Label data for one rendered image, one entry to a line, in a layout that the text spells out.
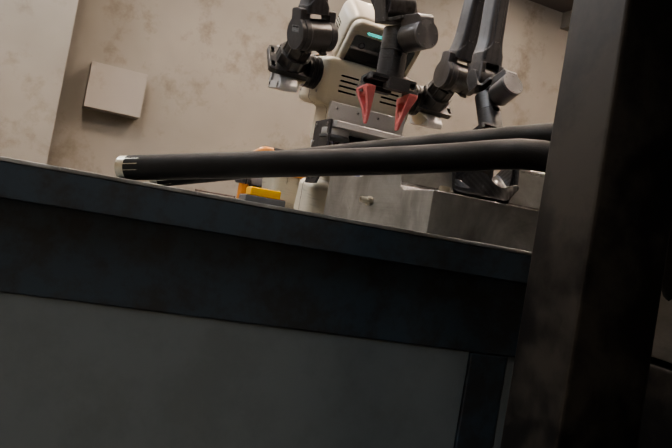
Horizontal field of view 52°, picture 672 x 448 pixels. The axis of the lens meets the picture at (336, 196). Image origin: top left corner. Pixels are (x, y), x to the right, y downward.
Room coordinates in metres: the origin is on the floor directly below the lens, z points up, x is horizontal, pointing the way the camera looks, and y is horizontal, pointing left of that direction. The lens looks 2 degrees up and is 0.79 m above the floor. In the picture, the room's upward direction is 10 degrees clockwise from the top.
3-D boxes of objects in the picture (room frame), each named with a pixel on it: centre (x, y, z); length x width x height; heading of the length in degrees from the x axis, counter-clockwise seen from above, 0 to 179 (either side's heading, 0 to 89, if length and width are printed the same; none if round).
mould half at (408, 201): (1.18, -0.18, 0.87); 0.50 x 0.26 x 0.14; 17
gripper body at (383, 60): (1.39, -0.07, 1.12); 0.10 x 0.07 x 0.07; 107
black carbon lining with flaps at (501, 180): (1.20, -0.18, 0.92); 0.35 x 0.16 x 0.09; 17
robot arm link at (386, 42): (1.38, -0.07, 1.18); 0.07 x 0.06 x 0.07; 34
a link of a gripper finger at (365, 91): (1.38, -0.05, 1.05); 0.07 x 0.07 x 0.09; 17
